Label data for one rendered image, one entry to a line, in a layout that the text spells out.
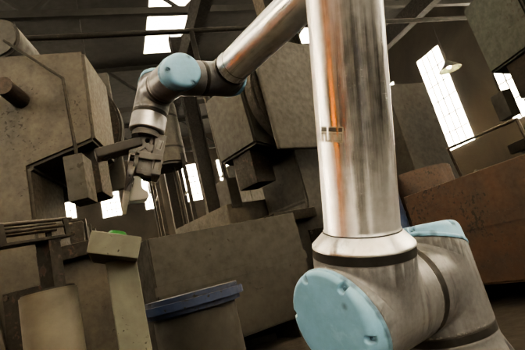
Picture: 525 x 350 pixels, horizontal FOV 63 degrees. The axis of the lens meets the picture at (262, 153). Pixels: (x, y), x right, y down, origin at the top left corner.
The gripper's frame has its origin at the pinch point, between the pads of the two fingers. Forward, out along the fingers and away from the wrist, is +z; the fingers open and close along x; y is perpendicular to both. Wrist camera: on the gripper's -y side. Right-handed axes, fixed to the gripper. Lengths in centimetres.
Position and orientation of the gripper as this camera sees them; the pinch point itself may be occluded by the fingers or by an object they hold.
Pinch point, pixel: (122, 208)
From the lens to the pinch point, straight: 109.4
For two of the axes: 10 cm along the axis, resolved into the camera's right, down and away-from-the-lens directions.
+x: -3.0, 3.1, 9.0
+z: -0.8, 9.3, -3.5
